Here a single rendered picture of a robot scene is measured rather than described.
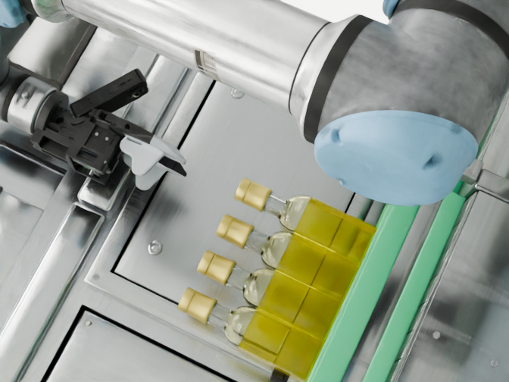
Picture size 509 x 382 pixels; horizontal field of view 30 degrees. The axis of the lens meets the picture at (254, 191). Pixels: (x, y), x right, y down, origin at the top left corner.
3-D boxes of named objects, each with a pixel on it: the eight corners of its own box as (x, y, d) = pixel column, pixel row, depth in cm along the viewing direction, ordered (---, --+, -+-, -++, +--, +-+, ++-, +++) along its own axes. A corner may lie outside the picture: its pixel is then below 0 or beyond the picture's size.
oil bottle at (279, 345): (376, 374, 130) (236, 305, 132) (383, 370, 124) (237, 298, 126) (360, 411, 128) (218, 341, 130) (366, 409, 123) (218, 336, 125)
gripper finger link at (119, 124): (154, 154, 132) (102, 133, 135) (160, 144, 133) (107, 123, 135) (145, 140, 128) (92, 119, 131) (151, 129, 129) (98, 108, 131)
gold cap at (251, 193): (271, 193, 135) (244, 180, 135) (273, 186, 131) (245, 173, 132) (260, 215, 134) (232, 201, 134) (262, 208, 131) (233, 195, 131)
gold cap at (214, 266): (235, 265, 132) (207, 252, 132) (236, 260, 129) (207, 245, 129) (224, 288, 131) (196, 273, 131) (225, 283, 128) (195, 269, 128)
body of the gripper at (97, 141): (109, 187, 136) (35, 151, 137) (137, 137, 139) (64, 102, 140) (103, 171, 129) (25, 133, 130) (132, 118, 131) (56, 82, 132)
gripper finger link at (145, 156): (170, 192, 130) (113, 168, 132) (189, 155, 131) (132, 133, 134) (164, 183, 127) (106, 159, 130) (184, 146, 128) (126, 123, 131)
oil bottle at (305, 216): (426, 262, 134) (289, 197, 136) (435, 253, 129) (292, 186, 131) (410, 298, 133) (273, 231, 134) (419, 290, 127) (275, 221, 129)
